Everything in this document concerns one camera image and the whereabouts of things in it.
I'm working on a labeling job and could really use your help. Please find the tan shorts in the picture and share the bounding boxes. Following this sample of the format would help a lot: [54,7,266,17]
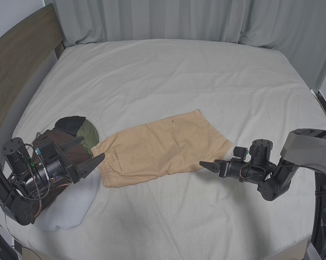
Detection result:
[92,109,233,188]

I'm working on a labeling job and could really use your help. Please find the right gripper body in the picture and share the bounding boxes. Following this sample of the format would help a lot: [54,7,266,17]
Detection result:
[219,159,247,180]

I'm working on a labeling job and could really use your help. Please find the grey-green curtain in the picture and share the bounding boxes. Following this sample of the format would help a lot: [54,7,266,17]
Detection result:
[41,0,326,93]

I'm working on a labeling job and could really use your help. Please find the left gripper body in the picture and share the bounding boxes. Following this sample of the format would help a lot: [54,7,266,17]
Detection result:
[25,141,81,195]

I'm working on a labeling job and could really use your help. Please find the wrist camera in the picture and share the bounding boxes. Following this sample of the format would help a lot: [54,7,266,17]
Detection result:
[233,146,247,162]
[34,142,58,163]

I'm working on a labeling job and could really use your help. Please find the black cable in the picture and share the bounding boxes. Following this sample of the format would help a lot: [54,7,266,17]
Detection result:
[14,239,41,260]

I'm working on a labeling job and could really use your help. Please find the black garment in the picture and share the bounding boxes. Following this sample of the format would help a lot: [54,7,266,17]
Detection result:
[55,115,87,138]

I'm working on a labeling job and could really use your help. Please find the bed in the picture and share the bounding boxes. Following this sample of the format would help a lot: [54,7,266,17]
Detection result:
[0,3,326,260]

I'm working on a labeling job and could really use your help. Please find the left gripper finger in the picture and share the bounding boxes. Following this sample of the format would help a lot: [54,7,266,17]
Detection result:
[76,153,105,177]
[60,137,84,158]

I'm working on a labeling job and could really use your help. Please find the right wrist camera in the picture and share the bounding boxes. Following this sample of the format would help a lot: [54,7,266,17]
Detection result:
[233,146,247,162]

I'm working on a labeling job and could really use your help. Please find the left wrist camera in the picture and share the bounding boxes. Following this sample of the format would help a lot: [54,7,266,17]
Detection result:
[34,142,58,163]

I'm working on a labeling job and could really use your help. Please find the white garment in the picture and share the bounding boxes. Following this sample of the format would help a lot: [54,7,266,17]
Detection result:
[33,170,101,232]

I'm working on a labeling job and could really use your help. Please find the green garment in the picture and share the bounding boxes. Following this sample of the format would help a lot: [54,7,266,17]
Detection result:
[76,118,100,158]

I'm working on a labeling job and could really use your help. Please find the brown garment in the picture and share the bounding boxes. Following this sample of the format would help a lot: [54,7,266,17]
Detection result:
[33,129,96,219]

